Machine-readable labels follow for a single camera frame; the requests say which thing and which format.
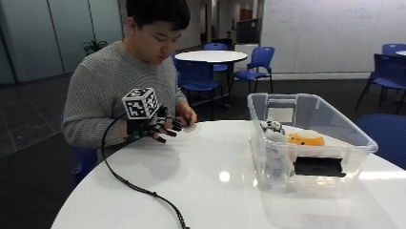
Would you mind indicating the black and white soft toy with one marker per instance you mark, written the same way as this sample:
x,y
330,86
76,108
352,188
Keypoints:
x,y
272,126

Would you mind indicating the green potted plant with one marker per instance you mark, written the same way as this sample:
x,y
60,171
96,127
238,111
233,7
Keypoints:
x,y
93,46

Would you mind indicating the black monitor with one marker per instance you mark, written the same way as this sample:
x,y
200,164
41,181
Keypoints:
x,y
248,31

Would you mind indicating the whiteboard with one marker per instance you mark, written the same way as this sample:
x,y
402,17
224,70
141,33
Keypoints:
x,y
334,35

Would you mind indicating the clear plastic storage bin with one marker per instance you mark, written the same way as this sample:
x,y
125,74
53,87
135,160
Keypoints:
x,y
321,114

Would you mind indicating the orange yellow soft toy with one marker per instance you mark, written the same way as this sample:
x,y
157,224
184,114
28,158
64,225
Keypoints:
x,y
306,138

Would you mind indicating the person in grey sweater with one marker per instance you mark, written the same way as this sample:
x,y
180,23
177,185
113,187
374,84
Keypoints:
x,y
105,82

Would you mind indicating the grey soft toy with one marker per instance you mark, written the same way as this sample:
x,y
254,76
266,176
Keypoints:
x,y
277,156

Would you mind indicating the white marker cube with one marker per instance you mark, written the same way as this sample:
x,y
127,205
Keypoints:
x,y
140,103

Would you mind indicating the black label on bin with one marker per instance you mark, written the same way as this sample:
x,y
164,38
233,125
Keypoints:
x,y
318,166

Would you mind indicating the round white table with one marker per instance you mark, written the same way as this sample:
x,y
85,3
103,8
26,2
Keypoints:
x,y
211,56

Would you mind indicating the dark blue chair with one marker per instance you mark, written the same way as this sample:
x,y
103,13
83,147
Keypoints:
x,y
389,71

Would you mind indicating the white cabinet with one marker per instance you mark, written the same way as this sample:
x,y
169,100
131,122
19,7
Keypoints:
x,y
245,55

